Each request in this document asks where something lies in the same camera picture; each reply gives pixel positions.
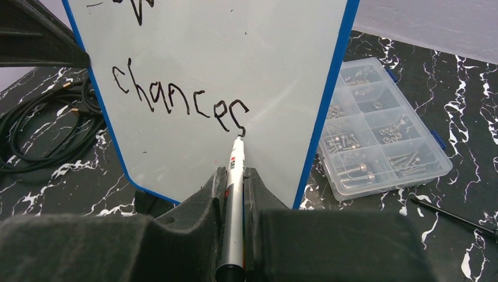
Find orange handled screwdriver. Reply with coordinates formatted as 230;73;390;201
410;198;497;240

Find blue framed whiteboard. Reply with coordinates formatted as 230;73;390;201
63;1;359;209

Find black coiled cable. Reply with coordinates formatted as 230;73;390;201
0;78;107;174

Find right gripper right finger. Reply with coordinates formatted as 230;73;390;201
244;168;436;281

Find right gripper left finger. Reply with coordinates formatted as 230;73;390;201
1;167;227;281

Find clear plastic screw box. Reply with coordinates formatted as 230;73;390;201
317;58;453;202

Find black white marker pen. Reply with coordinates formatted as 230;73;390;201
215;136;245;281

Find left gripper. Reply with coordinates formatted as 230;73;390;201
1;0;90;68

